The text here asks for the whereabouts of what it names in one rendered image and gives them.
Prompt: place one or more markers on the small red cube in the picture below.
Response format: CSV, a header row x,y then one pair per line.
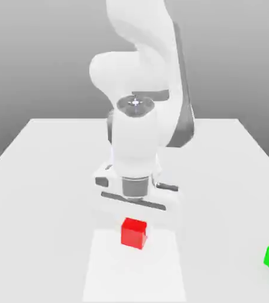
x,y
133,234

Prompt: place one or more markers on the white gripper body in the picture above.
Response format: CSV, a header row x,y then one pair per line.
x,y
134,209

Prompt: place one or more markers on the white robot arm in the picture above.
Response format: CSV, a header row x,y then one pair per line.
x,y
134,137

